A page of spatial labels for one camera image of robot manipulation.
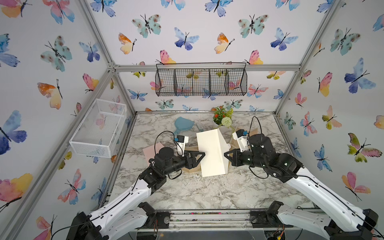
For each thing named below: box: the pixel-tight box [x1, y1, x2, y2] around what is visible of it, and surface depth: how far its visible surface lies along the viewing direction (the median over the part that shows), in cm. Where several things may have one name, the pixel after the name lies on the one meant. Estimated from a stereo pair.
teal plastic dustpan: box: [173, 116, 195, 138], surface depth 117 cm
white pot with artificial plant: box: [213, 105, 235, 133], surface depth 100 cm
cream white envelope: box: [196, 128, 229, 178], surface depth 73 cm
